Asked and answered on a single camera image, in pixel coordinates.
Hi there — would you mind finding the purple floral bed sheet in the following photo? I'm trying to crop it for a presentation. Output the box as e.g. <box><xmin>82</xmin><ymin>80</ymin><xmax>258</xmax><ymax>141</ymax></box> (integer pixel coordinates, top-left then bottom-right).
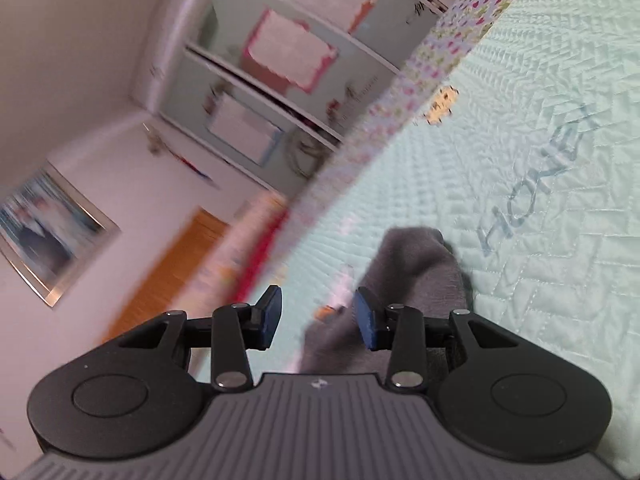
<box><xmin>285</xmin><ymin>0</ymin><xmax>543</xmax><ymax>241</ymax></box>

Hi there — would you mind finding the pink bordered paper chart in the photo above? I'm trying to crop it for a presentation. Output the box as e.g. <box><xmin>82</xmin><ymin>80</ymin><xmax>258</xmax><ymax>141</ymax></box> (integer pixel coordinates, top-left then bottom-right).
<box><xmin>243</xmin><ymin>9</ymin><xmax>338</xmax><ymax>93</ymax></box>

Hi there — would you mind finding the silver rings door decal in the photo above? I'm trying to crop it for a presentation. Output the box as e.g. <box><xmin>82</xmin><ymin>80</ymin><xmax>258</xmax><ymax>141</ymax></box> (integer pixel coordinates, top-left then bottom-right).
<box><xmin>285</xmin><ymin>130</ymin><xmax>341</xmax><ymax>178</ymax></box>

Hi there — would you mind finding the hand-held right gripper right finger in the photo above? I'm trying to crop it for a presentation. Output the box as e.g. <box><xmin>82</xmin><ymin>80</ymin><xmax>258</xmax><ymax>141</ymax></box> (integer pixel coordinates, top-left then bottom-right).
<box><xmin>353</xmin><ymin>287</ymin><xmax>521</xmax><ymax>393</ymax></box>

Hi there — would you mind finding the blue bordered paper chart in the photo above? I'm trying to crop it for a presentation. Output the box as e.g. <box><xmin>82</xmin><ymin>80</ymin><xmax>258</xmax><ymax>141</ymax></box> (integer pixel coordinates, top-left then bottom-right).
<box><xmin>207</xmin><ymin>92</ymin><xmax>282</xmax><ymax>166</ymax></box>

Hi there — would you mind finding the framed wedding photo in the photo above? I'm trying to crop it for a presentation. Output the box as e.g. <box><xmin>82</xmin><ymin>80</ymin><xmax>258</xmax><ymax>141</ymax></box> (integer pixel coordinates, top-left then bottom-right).
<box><xmin>0</xmin><ymin>162</ymin><xmax>122</xmax><ymax>308</ymax></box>

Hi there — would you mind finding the long floral pillow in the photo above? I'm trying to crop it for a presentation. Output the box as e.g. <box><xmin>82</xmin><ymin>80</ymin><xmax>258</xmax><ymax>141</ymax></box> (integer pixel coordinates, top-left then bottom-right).
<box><xmin>192</xmin><ymin>192</ymin><xmax>288</xmax><ymax>311</ymax></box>

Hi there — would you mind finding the wooden headboard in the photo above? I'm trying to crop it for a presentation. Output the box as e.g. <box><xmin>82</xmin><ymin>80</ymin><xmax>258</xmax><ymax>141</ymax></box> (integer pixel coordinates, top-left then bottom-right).
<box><xmin>102</xmin><ymin>207</ymin><xmax>236</xmax><ymax>346</ymax></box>

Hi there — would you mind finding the sliding door wardrobe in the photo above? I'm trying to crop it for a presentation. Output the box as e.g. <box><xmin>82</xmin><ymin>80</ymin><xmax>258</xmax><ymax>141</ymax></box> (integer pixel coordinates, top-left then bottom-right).
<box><xmin>145</xmin><ymin>0</ymin><xmax>451</xmax><ymax>196</ymax></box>

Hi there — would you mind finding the grey sweater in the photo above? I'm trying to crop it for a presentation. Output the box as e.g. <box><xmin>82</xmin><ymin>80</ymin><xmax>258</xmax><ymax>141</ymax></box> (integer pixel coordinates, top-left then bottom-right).
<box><xmin>300</xmin><ymin>226</ymin><xmax>476</xmax><ymax>376</ymax></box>

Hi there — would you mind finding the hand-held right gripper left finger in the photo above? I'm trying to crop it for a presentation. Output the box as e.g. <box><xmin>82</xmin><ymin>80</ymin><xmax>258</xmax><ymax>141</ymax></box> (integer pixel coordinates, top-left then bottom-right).
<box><xmin>117</xmin><ymin>285</ymin><xmax>282</xmax><ymax>393</ymax></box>

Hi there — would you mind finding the red blanket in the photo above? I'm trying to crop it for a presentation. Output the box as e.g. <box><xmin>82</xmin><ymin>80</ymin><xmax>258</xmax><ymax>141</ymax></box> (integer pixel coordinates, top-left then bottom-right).
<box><xmin>235</xmin><ymin>210</ymin><xmax>301</xmax><ymax>301</ymax></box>

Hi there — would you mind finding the red hanging wall ornament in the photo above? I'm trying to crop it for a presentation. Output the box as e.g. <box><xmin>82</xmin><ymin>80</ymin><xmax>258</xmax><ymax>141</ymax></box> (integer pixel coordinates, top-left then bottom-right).
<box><xmin>145</xmin><ymin>125</ymin><xmax>223</xmax><ymax>191</ymax></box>

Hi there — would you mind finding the mint quilted bee bedspread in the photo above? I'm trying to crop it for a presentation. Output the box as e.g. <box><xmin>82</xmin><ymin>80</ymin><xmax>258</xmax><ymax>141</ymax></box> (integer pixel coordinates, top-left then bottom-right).
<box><xmin>192</xmin><ymin>0</ymin><xmax>640</xmax><ymax>480</ymax></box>

